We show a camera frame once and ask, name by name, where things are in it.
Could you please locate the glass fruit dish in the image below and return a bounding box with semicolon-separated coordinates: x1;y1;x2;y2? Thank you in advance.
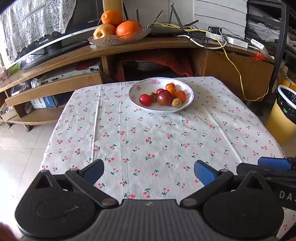
88;27;151;47

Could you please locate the orange in dish front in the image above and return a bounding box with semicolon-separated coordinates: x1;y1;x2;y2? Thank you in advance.
115;20;142;40

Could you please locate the small red toy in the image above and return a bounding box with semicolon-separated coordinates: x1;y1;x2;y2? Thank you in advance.
253;52;266;61

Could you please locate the dark red tomato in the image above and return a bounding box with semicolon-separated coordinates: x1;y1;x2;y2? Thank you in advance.
157;90;173;105

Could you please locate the white power strip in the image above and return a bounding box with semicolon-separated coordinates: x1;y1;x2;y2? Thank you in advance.
206;32;263;53

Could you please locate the orange in dish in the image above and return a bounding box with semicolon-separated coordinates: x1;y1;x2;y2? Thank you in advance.
101;9;123;27
115;20;142;40

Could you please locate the yellow trash bin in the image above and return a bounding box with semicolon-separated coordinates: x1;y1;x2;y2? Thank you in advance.
265;85;296;145

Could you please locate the cherry print tablecloth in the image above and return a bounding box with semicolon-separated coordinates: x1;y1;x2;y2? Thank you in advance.
41;77;284;201

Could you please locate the black television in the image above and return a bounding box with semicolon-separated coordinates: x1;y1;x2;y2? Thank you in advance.
1;1;103;68

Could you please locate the white floral porcelain bowl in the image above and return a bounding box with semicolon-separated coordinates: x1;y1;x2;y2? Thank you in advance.
128;77;195;113

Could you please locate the small tangerine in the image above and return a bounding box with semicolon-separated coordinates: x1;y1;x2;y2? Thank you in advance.
165;83;176;90
167;87;176;95

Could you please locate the white lace cloth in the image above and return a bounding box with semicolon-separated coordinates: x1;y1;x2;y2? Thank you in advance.
1;1;76;61

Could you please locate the silver media player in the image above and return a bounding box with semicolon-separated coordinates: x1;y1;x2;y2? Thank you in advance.
40;66;100;85

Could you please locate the yellow cable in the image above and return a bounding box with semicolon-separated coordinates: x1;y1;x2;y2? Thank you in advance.
147;22;270;102

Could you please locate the large orange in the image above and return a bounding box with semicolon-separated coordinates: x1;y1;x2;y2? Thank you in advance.
174;90;187;103

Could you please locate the orange in dish back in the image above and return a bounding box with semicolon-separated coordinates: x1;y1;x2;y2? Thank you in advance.
101;9;123;27

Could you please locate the red plastic bag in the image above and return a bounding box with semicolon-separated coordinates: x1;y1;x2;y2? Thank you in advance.
109;48;194;82

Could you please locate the yellowish brown kiwi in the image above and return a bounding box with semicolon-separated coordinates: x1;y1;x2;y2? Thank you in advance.
171;98;182;108

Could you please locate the red tomato front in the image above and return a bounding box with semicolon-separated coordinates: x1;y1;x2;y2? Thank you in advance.
156;88;164;95

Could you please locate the black wifi router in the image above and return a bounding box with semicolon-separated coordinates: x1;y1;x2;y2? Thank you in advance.
122;1;198;34

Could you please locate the yellow apple in dish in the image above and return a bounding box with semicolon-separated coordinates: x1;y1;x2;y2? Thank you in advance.
93;24;116;40

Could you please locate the blue white box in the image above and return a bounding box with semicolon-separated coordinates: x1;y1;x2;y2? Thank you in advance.
30;95;58;109

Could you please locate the dark brown round fruit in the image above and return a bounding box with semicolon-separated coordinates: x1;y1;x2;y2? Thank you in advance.
149;92;157;102

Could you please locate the wooden tv stand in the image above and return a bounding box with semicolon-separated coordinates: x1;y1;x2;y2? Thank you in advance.
1;38;275;126

